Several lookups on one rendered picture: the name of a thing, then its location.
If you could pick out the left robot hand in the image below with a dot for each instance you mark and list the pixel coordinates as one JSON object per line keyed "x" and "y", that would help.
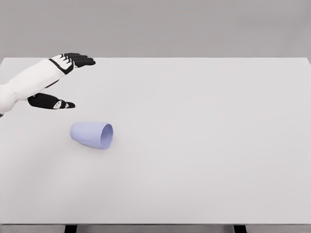
{"x": 41, "y": 72}

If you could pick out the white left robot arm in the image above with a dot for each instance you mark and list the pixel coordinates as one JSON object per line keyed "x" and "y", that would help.
{"x": 5, "y": 97}

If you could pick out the lavender plastic cup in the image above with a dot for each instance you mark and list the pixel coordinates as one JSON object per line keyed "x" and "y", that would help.
{"x": 90, "y": 135}

